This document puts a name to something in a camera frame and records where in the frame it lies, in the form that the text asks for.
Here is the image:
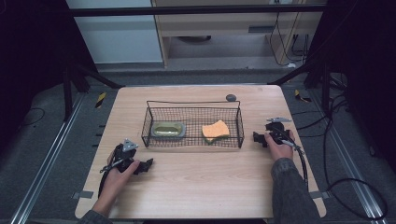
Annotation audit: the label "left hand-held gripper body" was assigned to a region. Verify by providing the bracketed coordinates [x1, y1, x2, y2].
[106, 137, 140, 175]

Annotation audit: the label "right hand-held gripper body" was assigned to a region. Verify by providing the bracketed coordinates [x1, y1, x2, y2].
[264, 116, 293, 147]

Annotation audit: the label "green soap dish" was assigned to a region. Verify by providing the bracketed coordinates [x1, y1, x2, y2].
[150, 121, 187, 139]

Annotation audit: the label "yellow and green sponge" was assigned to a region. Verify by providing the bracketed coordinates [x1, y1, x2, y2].
[201, 119, 231, 145]

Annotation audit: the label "black wire mesh basket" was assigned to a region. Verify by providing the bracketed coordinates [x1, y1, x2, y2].
[141, 99, 246, 149]

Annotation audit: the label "person's right hand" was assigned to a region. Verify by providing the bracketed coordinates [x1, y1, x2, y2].
[263, 129, 297, 162]

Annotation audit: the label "person's left hand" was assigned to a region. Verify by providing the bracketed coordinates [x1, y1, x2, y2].
[92, 151, 142, 218]

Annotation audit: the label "yellow tool right floor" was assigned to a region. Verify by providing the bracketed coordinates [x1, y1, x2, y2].
[293, 89, 313, 104]

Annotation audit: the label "yellow tool floor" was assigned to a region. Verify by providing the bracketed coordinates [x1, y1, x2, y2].
[94, 91, 107, 109]
[293, 89, 313, 104]

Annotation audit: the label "grey tape piece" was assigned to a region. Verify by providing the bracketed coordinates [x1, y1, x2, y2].
[309, 189, 331, 201]
[71, 189, 94, 201]

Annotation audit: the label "yellow tool left floor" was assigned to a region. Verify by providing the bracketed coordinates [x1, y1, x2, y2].
[94, 91, 107, 109]

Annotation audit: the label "black metal stand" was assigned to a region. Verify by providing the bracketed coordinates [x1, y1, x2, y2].
[268, 55, 348, 117]
[61, 60, 125, 123]

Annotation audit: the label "black curtain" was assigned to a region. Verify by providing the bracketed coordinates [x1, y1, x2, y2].
[306, 0, 396, 175]
[0, 0, 97, 157]

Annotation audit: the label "light wooden desk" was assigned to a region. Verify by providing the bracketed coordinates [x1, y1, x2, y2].
[150, 0, 329, 68]

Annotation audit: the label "white cabinet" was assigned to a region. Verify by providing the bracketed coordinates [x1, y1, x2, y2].
[64, 0, 164, 65]

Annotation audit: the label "left hand-held gripper cable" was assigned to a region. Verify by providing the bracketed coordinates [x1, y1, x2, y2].
[97, 158, 126, 200]

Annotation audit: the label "hand-held gripper cable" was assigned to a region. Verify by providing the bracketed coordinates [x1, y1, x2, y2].
[97, 158, 126, 200]
[274, 125, 310, 191]

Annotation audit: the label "right hand-held gripper cable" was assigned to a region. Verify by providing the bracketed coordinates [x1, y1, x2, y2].
[274, 125, 310, 191]

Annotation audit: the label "aluminium floor rail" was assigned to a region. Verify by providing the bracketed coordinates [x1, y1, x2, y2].
[307, 90, 390, 224]
[8, 92, 86, 224]

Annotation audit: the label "black hanging desk cables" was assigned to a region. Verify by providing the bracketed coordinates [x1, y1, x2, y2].
[268, 0, 312, 67]

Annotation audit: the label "black looped floor cable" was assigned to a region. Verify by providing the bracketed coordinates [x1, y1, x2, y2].
[292, 92, 389, 221]

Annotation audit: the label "thin black floor cable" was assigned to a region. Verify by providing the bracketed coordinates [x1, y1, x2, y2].
[17, 106, 47, 130]

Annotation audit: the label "black horizontal frame bar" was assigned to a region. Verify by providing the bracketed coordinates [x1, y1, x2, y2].
[68, 4, 327, 18]

